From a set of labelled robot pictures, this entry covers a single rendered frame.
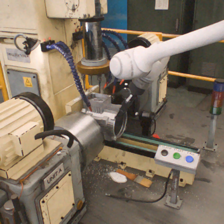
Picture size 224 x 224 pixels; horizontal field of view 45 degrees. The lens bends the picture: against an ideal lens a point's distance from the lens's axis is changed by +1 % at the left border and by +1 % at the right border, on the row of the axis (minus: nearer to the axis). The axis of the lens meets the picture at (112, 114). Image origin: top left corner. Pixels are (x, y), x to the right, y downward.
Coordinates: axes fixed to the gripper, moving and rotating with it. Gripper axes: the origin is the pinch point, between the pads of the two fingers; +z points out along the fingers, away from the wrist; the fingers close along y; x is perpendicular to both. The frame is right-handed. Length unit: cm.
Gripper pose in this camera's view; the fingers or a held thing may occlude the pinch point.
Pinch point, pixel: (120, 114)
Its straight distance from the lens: 135.7
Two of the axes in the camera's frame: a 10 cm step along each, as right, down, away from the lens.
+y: -4.6, 4.2, -7.9
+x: 7.9, 6.0, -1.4
